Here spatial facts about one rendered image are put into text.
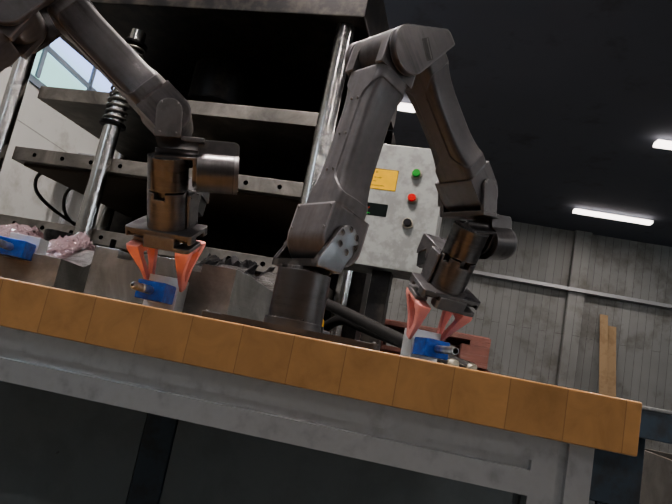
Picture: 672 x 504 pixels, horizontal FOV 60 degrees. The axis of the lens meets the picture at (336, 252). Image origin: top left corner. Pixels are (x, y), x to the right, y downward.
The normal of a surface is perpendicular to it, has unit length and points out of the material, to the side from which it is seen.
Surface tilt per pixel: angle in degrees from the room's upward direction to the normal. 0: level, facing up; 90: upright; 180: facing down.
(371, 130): 89
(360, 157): 89
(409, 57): 90
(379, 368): 90
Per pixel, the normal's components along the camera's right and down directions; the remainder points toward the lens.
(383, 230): -0.20, -0.21
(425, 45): 0.68, 0.00
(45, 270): 0.09, -0.15
